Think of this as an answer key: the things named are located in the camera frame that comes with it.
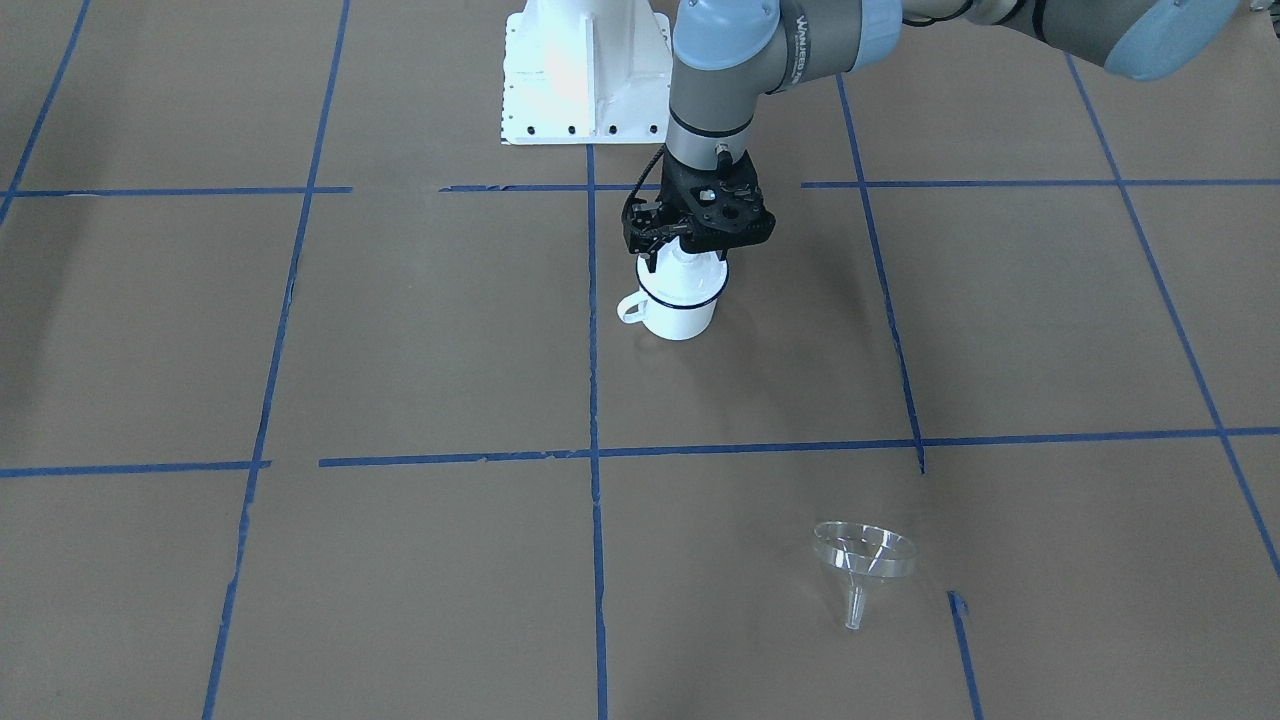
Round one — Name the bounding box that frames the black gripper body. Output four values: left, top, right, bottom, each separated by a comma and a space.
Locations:
658, 154, 777, 250

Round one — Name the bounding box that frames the clear glass funnel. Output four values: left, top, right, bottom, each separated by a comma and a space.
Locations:
812, 521, 919, 632

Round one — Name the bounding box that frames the white mug lid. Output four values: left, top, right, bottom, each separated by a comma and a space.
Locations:
636, 241, 730, 309

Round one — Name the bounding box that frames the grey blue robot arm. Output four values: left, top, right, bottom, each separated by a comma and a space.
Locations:
621, 1, 1236, 270

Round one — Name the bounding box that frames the white enamel mug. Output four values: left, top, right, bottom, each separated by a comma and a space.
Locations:
616, 243, 730, 341

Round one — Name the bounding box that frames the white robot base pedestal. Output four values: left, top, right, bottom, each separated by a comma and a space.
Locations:
500, 1, 673, 146

